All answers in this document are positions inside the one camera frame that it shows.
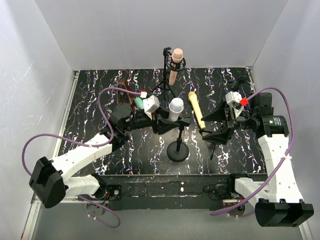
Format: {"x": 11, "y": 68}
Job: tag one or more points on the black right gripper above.
{"x": 231, "y": 122}

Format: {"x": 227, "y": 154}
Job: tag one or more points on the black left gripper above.
{"x": 158, "y": 122}

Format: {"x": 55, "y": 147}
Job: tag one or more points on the white microphone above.
{"x": 176, "y": 106}

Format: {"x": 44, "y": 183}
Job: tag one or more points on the black round-base clip stand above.
{"x": 177, "y": 151}

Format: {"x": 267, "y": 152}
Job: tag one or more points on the pink microphone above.
{"x": 176, "y": 58}

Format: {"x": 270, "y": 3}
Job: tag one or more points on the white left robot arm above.
{"x": 54, "y": 179}

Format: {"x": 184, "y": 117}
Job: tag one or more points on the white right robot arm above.
{"x": 278, "y": 201}

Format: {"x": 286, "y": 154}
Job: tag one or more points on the black tripod clip stand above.
{"x": 234, "y": 87}

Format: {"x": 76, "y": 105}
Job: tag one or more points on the mint green microphone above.
{"x": 139, "y": 103}

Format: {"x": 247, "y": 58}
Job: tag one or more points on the yellow microphone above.
{"x": 192, "y": 97}

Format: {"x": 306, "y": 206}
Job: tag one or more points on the brown wooden metronome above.
{"x": 124, "y": 97}

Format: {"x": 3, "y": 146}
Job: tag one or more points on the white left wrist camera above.
{"x": 150, "y": 105}

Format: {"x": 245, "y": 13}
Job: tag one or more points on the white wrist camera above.
{"x": 235, "y": 100}
{"x": 150, "y": 105}

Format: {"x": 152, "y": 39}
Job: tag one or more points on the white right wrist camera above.
{"x": 235, "y": 100}

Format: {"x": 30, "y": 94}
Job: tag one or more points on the black tripod shock-mount stand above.
{"x": 167, "y": 58}

